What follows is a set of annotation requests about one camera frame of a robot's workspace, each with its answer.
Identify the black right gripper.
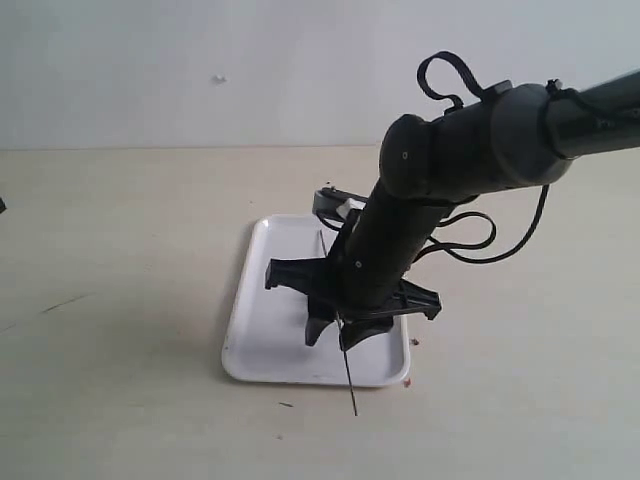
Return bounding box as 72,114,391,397
265,192,443,350

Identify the thin metal skewer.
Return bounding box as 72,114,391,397
318,230,359,417

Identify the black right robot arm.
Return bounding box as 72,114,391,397
265,73,639,350

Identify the white rectangular plastic tray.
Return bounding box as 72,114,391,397
222,214,411,388

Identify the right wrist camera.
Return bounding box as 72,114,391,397
311,186,368,221

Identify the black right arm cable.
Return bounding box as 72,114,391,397
414,49,551,266

